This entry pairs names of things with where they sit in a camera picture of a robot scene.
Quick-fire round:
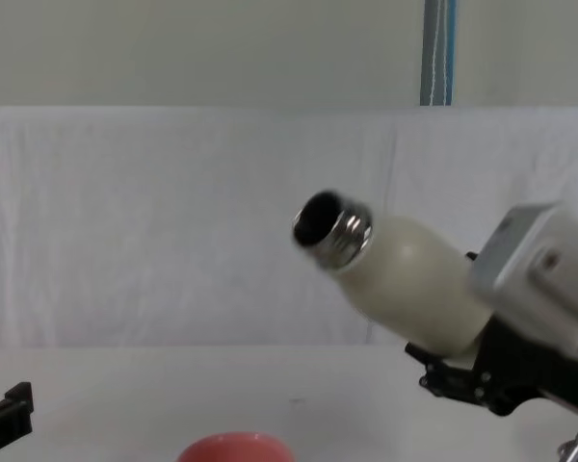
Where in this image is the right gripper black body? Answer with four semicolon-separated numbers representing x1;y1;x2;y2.
480;318;578;418

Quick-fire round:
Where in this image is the cream vacuum bottle steel neck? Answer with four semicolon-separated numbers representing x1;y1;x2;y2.
291;190;495;360

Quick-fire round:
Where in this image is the white table cloth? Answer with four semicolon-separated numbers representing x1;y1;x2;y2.
0;344;578;462

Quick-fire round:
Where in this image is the pink cup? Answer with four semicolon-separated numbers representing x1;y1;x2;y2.
175;431;295;462

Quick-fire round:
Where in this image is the white draped backdrop cloth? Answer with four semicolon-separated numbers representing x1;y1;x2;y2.
0;105;578;348

